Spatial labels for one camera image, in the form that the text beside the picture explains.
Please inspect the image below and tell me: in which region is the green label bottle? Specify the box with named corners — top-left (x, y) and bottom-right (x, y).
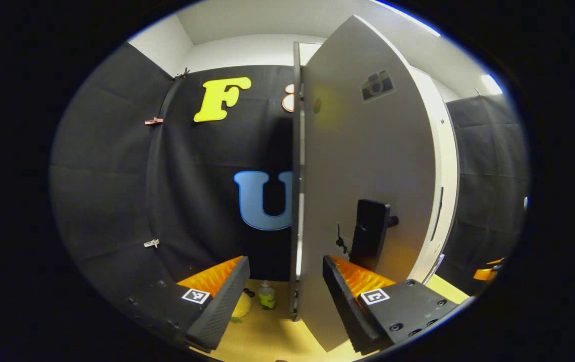
top-left (259, 281), bottom-right (276, 310)

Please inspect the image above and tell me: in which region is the black door handle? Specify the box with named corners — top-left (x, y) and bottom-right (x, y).
top-left (350, 199), bottom-right (400, 272)
top-left (431, 186), bottom-right (445, 242)

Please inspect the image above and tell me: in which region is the white cabinet door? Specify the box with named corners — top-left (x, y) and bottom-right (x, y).
top-left (290, 14), bottom-right (436, 352)
top-left (408, 65), bottom-right (461, 285)

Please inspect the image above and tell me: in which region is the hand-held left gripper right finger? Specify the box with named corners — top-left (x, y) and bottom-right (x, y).
top-left (323, 254), bottom-right (461, 355)

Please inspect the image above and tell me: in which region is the black backdrop cloth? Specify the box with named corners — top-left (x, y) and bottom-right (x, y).
top-left (51, 43), bottom-right (529, 302)

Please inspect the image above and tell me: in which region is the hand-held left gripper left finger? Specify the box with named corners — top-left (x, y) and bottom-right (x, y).
top-left (127, 255), bottom-right (251, 352)

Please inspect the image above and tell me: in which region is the yellow plush toy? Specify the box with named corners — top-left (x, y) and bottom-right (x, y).
top-left (231, 292), bottom-right (253, 322)

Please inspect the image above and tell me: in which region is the small ceiling light panel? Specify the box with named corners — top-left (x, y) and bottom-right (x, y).
top-left (481, 74), bottom-right (503, 95)

